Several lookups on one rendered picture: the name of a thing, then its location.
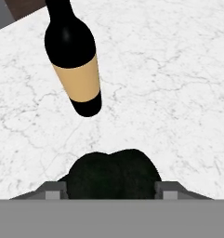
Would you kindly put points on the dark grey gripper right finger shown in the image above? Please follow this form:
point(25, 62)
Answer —
point(170, 189)

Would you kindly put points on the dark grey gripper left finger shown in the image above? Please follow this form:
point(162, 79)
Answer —
point(51, 189)

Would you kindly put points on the black bottle with tan label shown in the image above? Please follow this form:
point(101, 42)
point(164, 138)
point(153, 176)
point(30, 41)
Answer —
point(73, 59)

